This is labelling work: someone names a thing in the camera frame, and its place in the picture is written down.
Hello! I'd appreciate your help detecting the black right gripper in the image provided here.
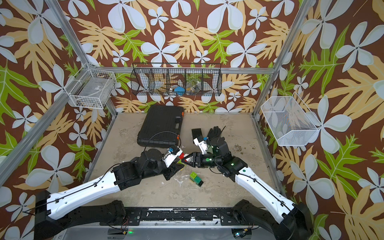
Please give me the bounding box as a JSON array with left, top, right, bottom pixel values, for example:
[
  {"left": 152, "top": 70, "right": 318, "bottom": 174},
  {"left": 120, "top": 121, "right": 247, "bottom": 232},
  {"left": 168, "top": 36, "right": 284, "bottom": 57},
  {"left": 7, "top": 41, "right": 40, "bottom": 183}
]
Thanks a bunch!
[{"left": 182, "top": 152, "right": 224, "bottom": 169}]

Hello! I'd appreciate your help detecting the dark green lego brick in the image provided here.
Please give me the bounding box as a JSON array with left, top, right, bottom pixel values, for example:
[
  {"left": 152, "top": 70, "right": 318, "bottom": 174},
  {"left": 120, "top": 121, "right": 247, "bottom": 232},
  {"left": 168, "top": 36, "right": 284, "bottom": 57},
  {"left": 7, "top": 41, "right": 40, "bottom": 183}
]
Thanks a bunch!
[{"left": 194, "top": 176, "right": 204, "bottom": 187}]

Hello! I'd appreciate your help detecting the lime green lego brick front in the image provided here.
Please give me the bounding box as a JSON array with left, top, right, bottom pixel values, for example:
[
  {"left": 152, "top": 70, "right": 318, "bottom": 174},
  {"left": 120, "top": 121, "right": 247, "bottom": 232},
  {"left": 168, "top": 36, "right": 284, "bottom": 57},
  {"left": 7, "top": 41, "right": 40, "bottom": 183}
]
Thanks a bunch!
[{"left": 190, "top": 172, "right": 198, "bottom": 181}]

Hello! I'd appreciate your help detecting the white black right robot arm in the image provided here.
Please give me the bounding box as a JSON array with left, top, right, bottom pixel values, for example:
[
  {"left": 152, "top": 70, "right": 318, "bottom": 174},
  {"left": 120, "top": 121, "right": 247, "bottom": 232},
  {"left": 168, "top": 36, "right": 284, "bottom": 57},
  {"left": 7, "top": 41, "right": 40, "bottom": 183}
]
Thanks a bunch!
[{"left": 181, "top": 139, "right": 314, "bottom": 240}]

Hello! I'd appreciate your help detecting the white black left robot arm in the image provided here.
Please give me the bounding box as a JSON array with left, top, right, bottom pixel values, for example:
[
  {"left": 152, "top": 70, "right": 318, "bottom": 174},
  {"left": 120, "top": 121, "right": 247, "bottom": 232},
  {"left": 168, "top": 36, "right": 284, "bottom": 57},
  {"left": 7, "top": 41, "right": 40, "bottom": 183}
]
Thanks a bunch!
[{"left": 34, "top": 148, "right": 184, "bottom": 240}]

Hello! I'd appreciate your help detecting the black green work glove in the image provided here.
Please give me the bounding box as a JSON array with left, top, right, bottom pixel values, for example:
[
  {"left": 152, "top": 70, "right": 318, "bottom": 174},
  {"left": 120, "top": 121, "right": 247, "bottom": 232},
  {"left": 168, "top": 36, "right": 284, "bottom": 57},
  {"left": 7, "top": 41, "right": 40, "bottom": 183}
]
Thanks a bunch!
[{"left": 207, "top": 126, "right": 222, "bottom": 142}]

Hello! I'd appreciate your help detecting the small black battery box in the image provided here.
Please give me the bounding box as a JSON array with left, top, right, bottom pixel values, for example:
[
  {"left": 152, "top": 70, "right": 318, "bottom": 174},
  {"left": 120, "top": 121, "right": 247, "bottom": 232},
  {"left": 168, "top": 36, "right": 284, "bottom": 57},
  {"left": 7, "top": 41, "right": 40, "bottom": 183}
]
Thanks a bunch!
[{"left": 192, "top": 128, "right": 203, "bottom": 142}]

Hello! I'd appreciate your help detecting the black plastic tool case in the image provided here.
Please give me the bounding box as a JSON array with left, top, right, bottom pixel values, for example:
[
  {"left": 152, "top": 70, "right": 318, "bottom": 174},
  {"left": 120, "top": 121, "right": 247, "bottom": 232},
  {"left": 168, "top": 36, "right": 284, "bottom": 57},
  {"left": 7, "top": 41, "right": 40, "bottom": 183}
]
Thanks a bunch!
[{"left": 137, "top": 105, "right": 184, "bottom": 148}]

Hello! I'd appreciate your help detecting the clear plastic in basket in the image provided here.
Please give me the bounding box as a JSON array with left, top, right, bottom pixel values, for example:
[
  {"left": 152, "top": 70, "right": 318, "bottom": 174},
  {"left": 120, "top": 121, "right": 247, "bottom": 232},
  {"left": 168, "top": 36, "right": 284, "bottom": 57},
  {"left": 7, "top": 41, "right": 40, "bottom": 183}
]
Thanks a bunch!
[{"left": 186, "top": 78, "right": 202, "bottom": 96}]

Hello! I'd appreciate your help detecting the blue object in basket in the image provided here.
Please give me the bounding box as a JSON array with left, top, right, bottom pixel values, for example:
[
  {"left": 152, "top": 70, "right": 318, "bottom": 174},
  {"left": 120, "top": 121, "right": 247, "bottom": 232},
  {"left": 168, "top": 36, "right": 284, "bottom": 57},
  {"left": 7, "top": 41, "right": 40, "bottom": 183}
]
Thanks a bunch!
[{"left": 174, "top": 87, "right": 186, "bottom": 96}]

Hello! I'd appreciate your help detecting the white mesh basket right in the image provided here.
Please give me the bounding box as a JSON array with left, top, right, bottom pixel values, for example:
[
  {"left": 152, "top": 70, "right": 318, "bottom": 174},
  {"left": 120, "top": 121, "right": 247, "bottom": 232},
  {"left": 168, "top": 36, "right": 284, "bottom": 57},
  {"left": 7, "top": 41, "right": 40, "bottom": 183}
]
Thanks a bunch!
[{"left": 261, "top": 93, "right": 321, "bottom": 147}]

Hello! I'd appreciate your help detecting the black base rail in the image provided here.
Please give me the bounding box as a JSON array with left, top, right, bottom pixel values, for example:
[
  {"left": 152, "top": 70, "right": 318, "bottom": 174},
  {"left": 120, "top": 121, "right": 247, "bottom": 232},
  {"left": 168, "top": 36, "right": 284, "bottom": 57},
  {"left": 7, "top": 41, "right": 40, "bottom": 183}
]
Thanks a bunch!
[{"left": 100, "top": 207, "right": 239, "bottom": 227}]

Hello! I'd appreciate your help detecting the white wire basket left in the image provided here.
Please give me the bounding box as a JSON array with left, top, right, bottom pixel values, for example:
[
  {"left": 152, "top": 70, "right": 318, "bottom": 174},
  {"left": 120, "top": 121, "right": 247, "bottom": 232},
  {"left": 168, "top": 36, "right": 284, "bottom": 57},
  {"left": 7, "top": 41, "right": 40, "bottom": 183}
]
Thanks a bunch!
[{"left": 67, "top": 69, "right": 117, "bottom": 109}]

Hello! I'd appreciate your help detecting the black wire basket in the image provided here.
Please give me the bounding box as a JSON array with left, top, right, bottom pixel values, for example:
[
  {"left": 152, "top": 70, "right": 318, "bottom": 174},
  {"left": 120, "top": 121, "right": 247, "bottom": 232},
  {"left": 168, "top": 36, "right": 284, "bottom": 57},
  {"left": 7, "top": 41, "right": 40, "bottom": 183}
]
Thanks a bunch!
[{"left": 130, "top": 63, "right": 223, "bottom": 97}]

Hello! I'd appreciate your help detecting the aluminium frame post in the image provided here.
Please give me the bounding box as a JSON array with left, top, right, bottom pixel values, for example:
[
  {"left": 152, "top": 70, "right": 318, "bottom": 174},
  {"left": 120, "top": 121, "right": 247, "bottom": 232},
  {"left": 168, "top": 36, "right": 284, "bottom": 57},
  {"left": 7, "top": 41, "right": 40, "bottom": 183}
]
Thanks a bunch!
[{"left": 252, "top": 1, "right": 316, "bottom": 117}]

